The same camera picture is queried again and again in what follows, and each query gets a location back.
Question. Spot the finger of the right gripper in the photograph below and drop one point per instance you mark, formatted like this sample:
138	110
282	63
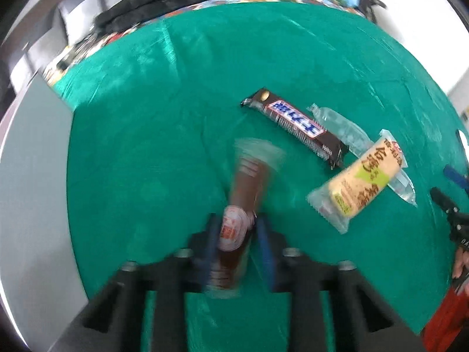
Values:
445	204
461	180

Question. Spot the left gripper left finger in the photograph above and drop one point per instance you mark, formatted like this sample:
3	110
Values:
113	320

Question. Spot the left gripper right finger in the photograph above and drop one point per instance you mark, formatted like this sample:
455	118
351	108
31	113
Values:
332	307

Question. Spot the brown chocolate bar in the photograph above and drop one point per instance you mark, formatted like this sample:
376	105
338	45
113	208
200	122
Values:
309	132

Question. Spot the brown biscuit packet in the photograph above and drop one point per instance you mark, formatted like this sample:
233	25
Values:
256	159

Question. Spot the person right hand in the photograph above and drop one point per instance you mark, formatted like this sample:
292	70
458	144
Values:
460	272

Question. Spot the white cardboard box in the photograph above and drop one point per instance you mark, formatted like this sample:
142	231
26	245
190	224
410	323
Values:
41	289

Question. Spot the yellow rice cracker packet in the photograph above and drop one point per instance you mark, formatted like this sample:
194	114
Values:
345	195

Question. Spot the clear plastic packet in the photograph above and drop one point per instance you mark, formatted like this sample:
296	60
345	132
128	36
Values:
358	142

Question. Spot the orange red trousers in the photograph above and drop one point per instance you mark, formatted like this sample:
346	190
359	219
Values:
447	330

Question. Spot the black chair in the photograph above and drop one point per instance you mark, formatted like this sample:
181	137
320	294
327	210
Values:
366	8

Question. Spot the green satin cloth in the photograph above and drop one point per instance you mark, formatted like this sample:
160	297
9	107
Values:
158	115

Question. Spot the grey pillow far left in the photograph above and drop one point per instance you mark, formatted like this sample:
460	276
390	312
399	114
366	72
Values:
32	50

